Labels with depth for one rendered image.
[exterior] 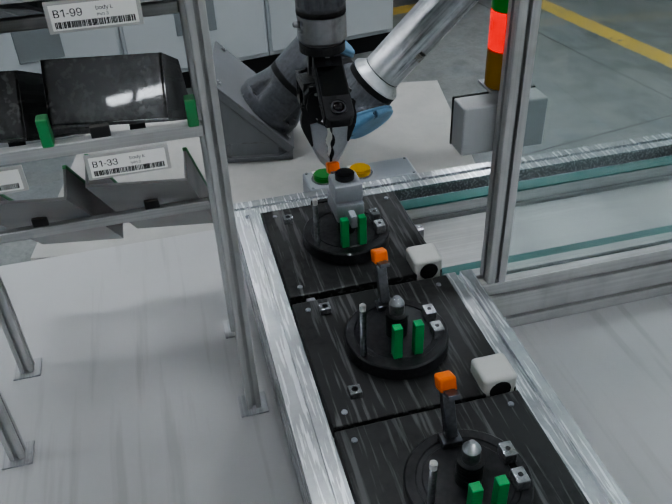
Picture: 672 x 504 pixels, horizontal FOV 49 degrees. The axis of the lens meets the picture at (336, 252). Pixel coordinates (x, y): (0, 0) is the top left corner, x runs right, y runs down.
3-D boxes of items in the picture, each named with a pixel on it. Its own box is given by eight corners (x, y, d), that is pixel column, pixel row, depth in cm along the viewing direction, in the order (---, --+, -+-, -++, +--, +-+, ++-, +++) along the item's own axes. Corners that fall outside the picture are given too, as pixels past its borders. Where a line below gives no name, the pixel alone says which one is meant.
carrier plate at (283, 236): (262, 222, 128) (261, 212, 127) (393, 199, 133) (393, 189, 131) (290, 308, 109) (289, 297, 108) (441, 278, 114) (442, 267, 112)
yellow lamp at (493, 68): (478, 79, 98) (481, 43, 95) (512, 74, 99) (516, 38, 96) (493, 93, 94) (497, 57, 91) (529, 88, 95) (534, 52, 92)
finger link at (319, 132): (323, 154, 127) (320, 104, 121) (331, 170, 122) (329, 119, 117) (305, 156, 126) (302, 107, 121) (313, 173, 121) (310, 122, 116)
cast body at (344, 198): (327, 202, 119) (325, 164, 114) (353, 198, 119) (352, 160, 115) (340, 230, 112) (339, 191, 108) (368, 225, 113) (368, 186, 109)
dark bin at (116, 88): (111, 124, 108) (104, 72, 106) (200, 118, 109) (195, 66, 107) (49, 129, 80) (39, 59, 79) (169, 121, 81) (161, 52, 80)
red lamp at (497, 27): (481, 42, 95) (484, 4, 92) (516, 38, 96) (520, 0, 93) (497, 56, 91) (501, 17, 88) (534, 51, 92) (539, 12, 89)
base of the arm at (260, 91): (245, 76, 170) (273, 45, 166) (294, 119, 175) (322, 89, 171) (235, 97, 157) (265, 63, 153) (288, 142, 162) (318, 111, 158)
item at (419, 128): (102, 111, 195) (99, 100, 194) (436, 90, 199) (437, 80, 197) (34, 270, 139) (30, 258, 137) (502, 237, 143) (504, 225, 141)
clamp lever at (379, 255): (375, 301, 103) (369, 248, 101) (389, 298, 103) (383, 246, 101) (383, 308, 99) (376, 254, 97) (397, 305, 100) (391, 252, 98)
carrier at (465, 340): (292, 314, 108) (286, 245, 101) (445, 284, 113) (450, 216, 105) (333, 440, 89) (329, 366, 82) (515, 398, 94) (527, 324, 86)
